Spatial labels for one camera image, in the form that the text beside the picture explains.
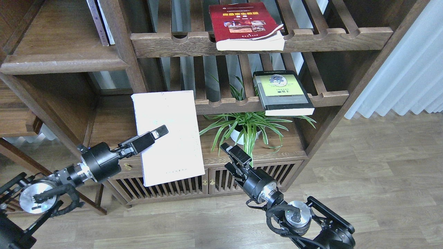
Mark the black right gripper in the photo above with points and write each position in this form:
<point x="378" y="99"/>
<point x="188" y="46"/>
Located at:
<point x="256" y="183"/>

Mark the green and black book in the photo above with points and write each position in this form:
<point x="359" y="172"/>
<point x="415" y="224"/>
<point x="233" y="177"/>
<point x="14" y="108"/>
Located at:
<point x="282" y="94"/>

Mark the wooden side furniture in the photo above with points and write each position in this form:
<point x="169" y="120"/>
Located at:
<point x="18" y="122"/>

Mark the white blue upright book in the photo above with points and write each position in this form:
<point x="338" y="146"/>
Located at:
<point x="105" y="24"/>

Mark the white plant pot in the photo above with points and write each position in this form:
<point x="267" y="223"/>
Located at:
<point x="237" y="136"/>

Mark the dark wooden bookshelf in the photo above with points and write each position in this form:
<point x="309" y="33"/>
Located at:
<point x="54" y="61"/>

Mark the red cover book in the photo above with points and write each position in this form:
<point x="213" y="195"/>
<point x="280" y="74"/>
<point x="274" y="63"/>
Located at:
<point x="245" y="27"/>

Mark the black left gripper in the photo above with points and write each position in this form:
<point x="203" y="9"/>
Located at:
<point x="99" y="162"/>

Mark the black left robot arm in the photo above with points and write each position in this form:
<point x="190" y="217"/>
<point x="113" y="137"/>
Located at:
<point x="56" y="194"/>

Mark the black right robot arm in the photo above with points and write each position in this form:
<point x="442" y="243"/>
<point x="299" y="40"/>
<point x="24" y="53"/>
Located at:
<point x="309" y="225"/>

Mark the grey upright book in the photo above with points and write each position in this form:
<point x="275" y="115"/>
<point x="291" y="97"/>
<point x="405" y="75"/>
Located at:
<point x="94" y="10"/>

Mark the white sheer curtain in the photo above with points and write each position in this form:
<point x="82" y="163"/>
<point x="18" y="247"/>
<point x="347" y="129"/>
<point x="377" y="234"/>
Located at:
<point x="411" y="77"/>

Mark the brass drawer knob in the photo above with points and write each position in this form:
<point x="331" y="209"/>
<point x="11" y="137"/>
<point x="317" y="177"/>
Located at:
<point x="127" y="166"/>

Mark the pale lilac white book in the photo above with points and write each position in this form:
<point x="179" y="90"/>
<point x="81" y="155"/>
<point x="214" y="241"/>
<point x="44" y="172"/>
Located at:
<point x="177" y="155"/>

